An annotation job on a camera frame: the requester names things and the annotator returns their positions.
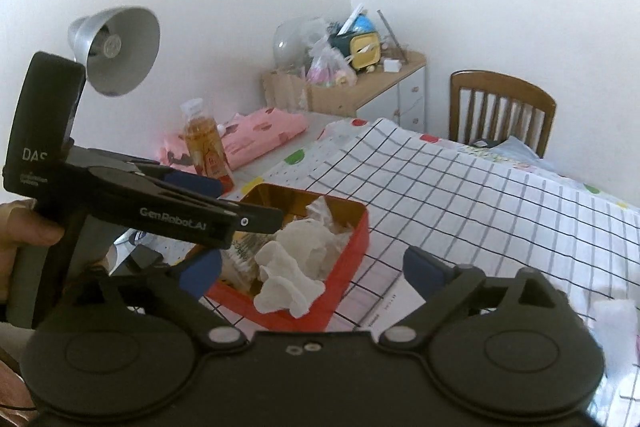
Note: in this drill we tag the silver desk lamp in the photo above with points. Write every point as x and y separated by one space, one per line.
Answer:
118 47

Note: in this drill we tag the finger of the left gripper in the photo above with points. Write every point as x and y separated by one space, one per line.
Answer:
256 219
192 182

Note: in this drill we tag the pink items plastic bag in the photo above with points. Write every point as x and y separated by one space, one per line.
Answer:
329 68

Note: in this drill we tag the person's left hand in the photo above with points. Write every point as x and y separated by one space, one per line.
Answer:
21 226

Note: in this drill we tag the pink folded cloth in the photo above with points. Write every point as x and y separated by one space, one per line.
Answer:
245 138

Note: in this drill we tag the yellow teal tissue holder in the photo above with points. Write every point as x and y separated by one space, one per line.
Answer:
360 49

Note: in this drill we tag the teal white picture book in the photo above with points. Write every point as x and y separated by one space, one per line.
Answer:
378 298

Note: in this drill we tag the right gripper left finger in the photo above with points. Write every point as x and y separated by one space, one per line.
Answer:
175 296

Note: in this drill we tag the white wooden side cabinet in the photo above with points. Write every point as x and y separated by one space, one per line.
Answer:
397 96

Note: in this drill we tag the amber liquid bottle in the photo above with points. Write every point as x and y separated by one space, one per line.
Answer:
204 144

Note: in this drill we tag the grid pattern tablecloth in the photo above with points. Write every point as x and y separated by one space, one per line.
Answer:
464 207

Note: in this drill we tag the small white card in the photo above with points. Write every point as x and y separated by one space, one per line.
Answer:
392 65

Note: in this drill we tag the blue cushion on chair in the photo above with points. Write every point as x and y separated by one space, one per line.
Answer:
512 149

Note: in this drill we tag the brown wooden chair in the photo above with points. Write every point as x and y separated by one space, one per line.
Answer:
492 106

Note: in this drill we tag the orange red tin box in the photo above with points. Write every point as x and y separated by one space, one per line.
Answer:
293 203

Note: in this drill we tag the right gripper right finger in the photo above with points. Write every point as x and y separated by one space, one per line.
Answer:
446 291

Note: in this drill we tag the cardboard box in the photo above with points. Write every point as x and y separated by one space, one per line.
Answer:
292 93

